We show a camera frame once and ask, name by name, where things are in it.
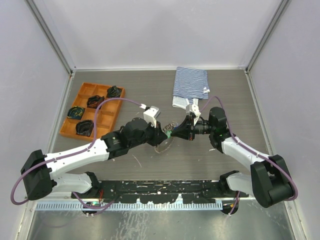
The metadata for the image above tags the dark rolled cable top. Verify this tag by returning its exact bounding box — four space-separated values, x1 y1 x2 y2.
106 85 123 99

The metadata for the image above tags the dark rolled cable brown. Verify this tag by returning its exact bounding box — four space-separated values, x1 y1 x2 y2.
86 95 105 109

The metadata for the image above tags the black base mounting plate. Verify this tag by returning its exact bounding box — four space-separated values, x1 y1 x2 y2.
77 180 237 199

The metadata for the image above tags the dark rolled cable bottom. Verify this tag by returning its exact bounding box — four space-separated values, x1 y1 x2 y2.
75 119 95 137

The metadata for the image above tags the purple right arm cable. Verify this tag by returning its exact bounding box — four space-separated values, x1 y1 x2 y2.
199 95 299 216

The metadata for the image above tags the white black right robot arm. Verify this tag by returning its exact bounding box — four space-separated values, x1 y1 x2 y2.
170 107 298 208

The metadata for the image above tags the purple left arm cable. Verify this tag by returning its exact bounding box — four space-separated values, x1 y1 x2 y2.
10 97 148 216

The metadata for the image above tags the dark rolled cable blue yellow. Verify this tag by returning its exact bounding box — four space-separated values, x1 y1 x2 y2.
67 106 85 120

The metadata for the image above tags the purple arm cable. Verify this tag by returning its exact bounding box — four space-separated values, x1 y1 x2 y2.
10 97 148 216
199 95 299 216

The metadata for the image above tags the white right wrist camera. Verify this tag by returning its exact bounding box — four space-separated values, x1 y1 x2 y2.
185 103 201 118

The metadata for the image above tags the striped blue white cloth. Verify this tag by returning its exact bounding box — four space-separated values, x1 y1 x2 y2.
172 67 210 110

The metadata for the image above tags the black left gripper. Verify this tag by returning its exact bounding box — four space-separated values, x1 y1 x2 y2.
129 118 167 149

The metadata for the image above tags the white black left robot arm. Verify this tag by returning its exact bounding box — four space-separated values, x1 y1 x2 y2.
20 117 168 201

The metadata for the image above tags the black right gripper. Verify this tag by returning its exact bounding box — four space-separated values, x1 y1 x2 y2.
170 115 215 141

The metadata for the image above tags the green key tag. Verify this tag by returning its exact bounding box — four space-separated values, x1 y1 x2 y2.
166 130 172 138

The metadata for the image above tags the white slotted cable duct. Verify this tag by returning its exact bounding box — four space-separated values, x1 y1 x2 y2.
35 200 223 211

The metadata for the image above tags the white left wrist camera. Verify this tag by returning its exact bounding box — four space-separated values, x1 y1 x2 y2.
143 106 161 128

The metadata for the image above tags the orange compartment tray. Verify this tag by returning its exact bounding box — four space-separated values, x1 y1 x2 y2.
59 82 126 142

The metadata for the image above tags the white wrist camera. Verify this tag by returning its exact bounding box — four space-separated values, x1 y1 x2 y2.
143 106 161 128
185 103 201 118

